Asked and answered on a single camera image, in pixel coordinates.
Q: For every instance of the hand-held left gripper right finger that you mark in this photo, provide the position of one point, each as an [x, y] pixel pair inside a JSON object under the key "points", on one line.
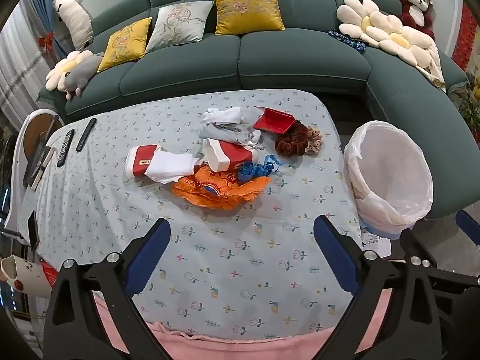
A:
{"points": [[333, 247]]}

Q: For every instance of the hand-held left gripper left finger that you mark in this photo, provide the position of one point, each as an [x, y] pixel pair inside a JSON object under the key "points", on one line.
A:
{"points": [[150, 247]]}

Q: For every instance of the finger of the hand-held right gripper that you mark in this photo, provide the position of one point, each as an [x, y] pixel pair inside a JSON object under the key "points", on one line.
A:
{"points": [[468, 225], [457, 282]]}

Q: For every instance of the white tank top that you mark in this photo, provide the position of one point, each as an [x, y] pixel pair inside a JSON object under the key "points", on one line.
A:
{"points": [[168, 165]]}

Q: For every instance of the orange plastic bag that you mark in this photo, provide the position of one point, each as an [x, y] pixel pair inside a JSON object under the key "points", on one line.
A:
{"points": [[213, 191]]}

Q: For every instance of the red and white carton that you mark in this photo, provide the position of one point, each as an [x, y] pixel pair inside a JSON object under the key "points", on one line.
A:
{"points": [[138, 161], [236, 153]]}

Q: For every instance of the bin with white liner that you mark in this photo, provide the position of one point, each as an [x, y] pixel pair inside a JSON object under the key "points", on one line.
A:
{"points": [[390, 165]]}

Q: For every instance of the light blue floral tablecloth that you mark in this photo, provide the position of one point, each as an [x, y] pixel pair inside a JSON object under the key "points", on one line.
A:
{"points": [[232, 247]]}

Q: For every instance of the beige scrunchie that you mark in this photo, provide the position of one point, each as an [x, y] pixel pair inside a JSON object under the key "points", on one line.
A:
{"points": [[314, 140]]}

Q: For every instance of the brown scrunchie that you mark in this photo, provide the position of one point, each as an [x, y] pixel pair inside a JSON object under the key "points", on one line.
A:
{"points": [[285, 146]]}

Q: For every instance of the blue ribbon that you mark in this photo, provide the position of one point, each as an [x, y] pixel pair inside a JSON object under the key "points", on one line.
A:
{"points": [[247, 172]]}

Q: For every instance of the green potted plant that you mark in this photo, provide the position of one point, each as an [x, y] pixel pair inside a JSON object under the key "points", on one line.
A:
{"points": [[472, 108]]}

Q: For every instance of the white mug with face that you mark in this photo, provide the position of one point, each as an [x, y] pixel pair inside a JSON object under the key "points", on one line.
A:
{"points": [[26, 275]]}

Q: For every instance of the black remote control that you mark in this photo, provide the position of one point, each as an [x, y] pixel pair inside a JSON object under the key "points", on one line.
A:
{"points": [[65, 148], [85, 135]]}

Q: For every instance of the red open box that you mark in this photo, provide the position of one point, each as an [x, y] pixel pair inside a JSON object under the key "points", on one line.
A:
{"points": [[272, 123]]}

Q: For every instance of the white crumpled cloth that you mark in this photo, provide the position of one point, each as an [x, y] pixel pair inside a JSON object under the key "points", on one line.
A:
{"points": [[221, 115]]}

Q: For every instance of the cream blanket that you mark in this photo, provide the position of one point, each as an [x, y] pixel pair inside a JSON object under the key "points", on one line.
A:
{"points": [[435, 67]]}

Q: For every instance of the grey mouse plush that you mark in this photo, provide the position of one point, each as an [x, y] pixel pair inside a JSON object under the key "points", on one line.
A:
{"points": [[84, 71]]}

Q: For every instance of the large white flower cushion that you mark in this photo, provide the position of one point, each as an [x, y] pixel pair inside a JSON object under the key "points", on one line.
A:
{"points": [[408, 41], [356, 11]]}

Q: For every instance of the dark green sofa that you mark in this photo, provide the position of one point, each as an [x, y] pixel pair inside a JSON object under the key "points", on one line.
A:
{"points": [[300, 56]]}

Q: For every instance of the small white flower cushion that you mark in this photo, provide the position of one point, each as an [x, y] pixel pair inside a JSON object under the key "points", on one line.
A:
{"points": [[62, 69]]}

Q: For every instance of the small yellow embroidered cushion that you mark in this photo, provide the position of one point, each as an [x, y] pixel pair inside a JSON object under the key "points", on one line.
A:
{"points": [[123, 43]]}

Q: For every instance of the blue patterned scrunchie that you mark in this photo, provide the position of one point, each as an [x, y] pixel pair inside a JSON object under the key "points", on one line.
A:
{"points": [[347, 39]]}

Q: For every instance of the red bear plush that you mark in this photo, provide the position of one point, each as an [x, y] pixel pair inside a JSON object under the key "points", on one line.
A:
{"points": [[412, 15]]}

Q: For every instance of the grey floral cushion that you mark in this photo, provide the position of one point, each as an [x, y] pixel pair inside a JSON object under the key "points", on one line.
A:
{"points": [[180, 24]]}

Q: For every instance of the white sheer curtain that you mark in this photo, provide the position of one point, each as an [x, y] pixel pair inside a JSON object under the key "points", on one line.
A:
{"points": [[18, 63]]}

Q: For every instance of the red curtain tie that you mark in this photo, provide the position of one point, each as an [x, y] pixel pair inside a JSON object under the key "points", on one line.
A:
{"points": [[47, 40]]}

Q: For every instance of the white panda plush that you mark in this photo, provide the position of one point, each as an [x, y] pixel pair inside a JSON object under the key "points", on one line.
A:
{"points": [[75, 26]]}

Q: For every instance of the large yellow embroidered cushion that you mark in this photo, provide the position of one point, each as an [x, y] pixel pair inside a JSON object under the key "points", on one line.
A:
{"points": [[247, 11]]}

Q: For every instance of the blue curtain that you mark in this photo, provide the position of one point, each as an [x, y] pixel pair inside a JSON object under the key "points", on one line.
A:
{"points": [[41, 11]]}

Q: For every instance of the red wall hanging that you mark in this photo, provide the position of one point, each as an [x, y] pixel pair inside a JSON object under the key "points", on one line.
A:
{"points": [[467, 37]]}

